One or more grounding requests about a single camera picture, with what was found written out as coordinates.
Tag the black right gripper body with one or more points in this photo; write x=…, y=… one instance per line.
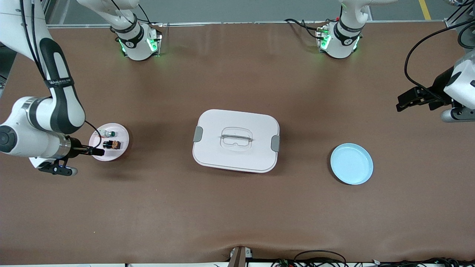
x=75, y=144

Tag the pink round plate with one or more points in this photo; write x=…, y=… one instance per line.
x=111, y=155

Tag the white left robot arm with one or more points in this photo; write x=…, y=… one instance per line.
x=339, y=42

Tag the green and white switch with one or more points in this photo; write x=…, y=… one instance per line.
x=109, y=133

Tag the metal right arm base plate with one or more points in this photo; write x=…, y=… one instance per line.
x=158, y=40

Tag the brown camera mount post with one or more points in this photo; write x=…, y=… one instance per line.
x=237, y=257

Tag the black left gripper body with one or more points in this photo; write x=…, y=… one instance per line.
x=440, y=83

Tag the aluminium frame profile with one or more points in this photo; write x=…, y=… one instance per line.
x=451, y=23
x=44, y=11

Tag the white lidded storage box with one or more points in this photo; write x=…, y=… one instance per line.
x=237, y=157

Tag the light blue round plate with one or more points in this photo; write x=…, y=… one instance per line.
x=350, y=165

